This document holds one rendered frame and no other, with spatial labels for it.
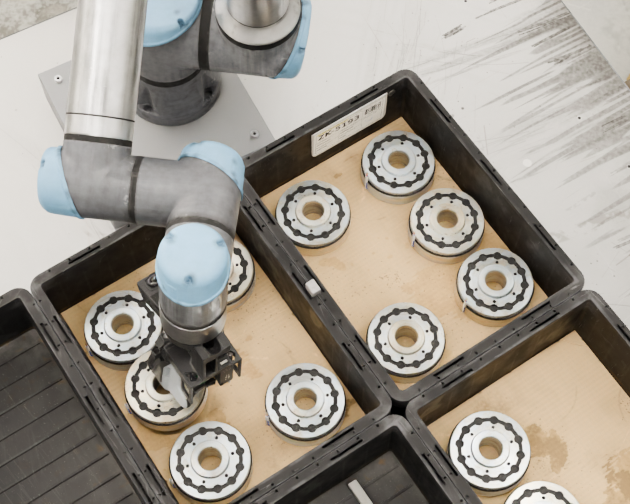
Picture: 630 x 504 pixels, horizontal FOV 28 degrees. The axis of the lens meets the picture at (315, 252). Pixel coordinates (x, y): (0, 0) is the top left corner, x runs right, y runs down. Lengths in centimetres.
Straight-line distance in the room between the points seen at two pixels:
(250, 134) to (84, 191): 57
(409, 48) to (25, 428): 87
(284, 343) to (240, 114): 41
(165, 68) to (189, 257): 56
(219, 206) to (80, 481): 46
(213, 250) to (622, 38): 185
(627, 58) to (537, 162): 104
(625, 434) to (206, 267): 65
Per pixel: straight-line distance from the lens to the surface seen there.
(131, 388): 161
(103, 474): 164
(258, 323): 168
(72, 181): 138
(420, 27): 208
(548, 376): 168
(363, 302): 169
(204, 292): 130
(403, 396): 154
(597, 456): 166
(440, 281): 171
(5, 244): 193
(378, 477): 161
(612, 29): 302
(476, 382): 161
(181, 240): 130
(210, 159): 137
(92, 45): 138
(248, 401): 164
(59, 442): 166
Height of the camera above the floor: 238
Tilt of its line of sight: 64 degrees down
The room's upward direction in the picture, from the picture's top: straight up
